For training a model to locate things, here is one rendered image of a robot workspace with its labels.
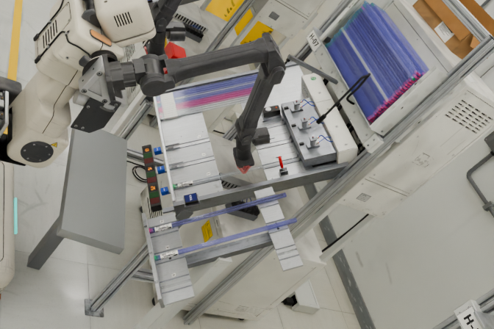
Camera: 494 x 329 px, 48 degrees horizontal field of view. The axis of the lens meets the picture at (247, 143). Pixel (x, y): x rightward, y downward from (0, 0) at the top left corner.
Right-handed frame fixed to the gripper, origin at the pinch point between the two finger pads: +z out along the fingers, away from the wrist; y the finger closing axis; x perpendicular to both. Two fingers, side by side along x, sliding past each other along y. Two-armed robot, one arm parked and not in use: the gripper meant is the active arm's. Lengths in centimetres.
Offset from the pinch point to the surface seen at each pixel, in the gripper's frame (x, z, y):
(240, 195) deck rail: 3.7, 2.9, -10.0
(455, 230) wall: -135, 111, 16
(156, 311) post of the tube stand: 44, 32, -35
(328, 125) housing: -37.5, -9.9, 7.2
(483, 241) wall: -142, 102, 0
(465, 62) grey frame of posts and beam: -77, -49, -12
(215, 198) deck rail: 14.0, 1.6, -9.9
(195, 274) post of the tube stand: 27.0, 10.4, -35.6
